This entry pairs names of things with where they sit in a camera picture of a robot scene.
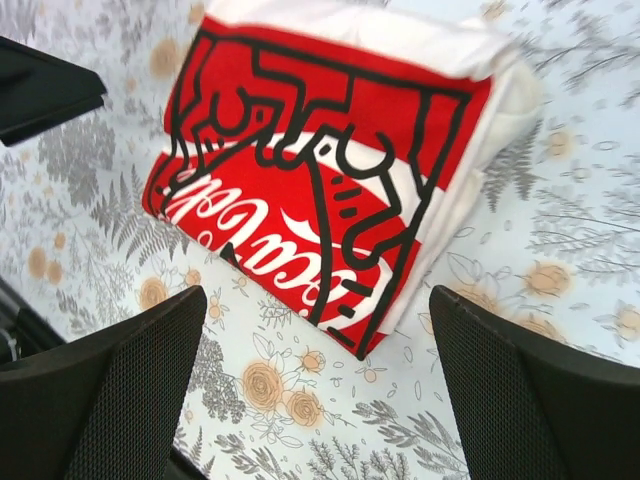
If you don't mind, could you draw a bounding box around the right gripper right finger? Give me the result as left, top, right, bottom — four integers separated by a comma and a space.
429, 286, 639, 479

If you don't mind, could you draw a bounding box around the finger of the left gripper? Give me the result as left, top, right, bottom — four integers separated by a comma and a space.
1, 37, 106, 146

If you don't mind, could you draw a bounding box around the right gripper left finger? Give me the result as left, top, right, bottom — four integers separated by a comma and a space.
1, 286, 206, 479

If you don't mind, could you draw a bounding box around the white printed t-shirt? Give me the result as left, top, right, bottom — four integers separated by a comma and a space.
142, 1, 543, 359

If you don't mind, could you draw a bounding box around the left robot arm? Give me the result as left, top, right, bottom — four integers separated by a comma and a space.
1, 37, 107, 363

